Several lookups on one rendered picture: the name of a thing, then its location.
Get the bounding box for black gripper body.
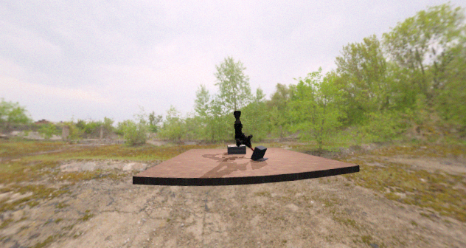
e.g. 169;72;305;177
237;133;253;147

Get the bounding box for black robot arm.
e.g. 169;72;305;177
234;111;243;144

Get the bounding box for grey sloped panel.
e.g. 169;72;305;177
251;145;268;162

